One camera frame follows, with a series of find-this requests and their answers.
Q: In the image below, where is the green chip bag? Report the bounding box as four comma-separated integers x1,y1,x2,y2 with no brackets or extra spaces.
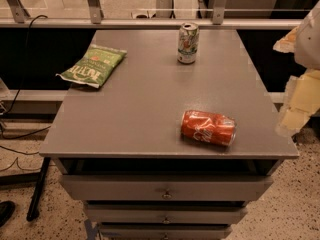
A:
59,44,127,89

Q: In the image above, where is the red coke can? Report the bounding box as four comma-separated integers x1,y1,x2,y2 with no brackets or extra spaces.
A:
181,110,237,146

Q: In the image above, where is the black cable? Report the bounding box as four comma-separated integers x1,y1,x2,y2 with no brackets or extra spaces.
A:
0,14,52,172

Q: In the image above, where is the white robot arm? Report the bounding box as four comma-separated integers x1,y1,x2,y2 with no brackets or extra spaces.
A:
273,1,320,137

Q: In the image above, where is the grey drawer cabinet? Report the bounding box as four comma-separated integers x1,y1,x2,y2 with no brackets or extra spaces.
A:
41,30,298,240

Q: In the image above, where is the green white 7up can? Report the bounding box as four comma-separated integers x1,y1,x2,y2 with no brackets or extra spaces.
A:
177,22,200,64

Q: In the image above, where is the metal railing frame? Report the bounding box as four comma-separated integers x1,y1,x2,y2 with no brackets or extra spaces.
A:
0,0,309,29

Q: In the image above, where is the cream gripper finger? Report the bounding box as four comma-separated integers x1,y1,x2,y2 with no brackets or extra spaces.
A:
275,69,320,137

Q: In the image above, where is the black metal leg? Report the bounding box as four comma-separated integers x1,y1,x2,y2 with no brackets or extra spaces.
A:
26,157,50,222

